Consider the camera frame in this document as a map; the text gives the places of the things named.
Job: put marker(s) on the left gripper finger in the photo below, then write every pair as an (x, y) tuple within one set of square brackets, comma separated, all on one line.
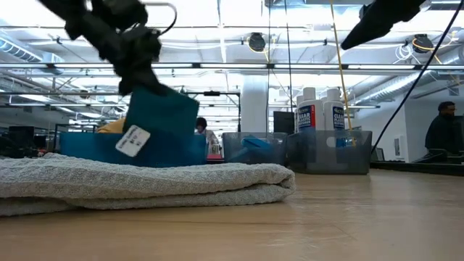
[(141, 83)]

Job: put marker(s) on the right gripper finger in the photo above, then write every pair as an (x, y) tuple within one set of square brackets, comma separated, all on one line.
[(373, 25)]

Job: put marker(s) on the dark green towel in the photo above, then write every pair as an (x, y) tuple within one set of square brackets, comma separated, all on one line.
[(163, 112)]

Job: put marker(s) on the orange towel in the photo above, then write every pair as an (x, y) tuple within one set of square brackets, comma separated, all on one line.
[(114, 127)]

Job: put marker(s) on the white plastic cleaner bottle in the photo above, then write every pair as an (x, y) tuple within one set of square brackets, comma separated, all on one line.
[(300, 98), (311, 108), (335, 108)]

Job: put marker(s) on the blue sponge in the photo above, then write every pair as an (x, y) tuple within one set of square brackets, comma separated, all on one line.
[(257, 142)]

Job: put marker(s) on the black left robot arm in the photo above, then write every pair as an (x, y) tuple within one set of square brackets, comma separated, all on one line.
[(94, 21)]

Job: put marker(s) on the person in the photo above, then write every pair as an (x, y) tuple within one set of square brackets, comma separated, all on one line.
[(203, 125), (444, 130)]

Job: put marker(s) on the teal plastic bin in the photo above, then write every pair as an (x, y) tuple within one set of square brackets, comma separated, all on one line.
[(83, 148)]

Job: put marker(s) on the grey waffle towel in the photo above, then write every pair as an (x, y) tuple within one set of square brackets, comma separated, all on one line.
[(145, 181)]

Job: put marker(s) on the black background monitor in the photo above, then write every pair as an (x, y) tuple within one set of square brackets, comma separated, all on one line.
[(283, 119)]

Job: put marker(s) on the dark background monitors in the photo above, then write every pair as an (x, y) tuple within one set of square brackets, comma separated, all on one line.
[(21, 136)]

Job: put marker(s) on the black metal frame stand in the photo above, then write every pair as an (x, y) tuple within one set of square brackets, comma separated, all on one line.
[(221, 93)]

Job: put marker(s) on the black metal table frame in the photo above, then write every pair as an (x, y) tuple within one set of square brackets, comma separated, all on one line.
[(417, 168)]

